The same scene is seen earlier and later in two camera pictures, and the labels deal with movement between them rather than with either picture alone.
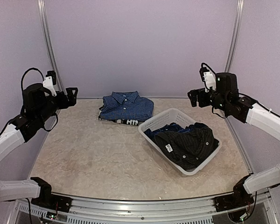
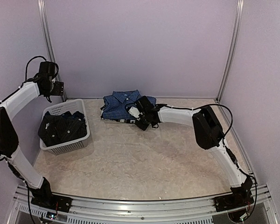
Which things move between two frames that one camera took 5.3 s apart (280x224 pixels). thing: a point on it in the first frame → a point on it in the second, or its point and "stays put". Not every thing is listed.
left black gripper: (64, 103) → (58, 90)
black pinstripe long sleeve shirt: (188, 148) → (53, 129)
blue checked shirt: (127, 105) stays put
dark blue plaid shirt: (171, 127) → (79, 116)
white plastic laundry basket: (171, 116) → (58, 108)
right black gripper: (203, 102) → (143, 127)
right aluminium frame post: (230, 60) stays put
